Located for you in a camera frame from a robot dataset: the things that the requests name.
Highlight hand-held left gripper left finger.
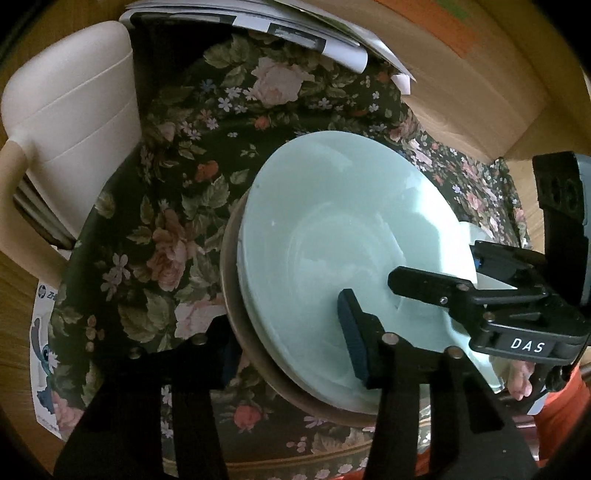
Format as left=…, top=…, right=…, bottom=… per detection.
left=53, top=318, right=245, bottom=480

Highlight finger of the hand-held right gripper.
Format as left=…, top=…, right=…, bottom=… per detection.
left=471, top=239, right=551, bottom=291
left=388, top=266, right=486, bottom=339

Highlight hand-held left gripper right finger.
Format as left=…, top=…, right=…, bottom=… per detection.
left=337, top=288, right=539, bottom=480

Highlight dark brown plate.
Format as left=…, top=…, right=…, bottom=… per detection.
left=219, top=191, right=385, bottom=428

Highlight light green plate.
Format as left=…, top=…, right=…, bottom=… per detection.
left=238, top=130, right=505, bottom=414

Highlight person's right hand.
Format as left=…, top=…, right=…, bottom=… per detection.
left=494, top=357, right=539, bottom=402

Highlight person's orange clothing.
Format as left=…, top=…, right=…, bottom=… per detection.
left=534, top=364, right=591, bottom=468

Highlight cartoon sticker sheet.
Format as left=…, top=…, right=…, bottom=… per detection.
left=29, top=281, right=71, bottom=440

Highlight dark floral tablecloth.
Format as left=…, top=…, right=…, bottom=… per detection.
left=48, top=18, right=533, bottom=480

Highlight pile of white papers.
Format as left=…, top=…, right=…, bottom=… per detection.
left=119, top=0, right=417, bottom=96

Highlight green sticky note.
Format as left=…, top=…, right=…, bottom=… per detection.
left=436, top=0, right=491, bottom=25

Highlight orange sticky note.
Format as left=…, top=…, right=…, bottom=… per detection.
left=374, top=0, right=493, bottom=59

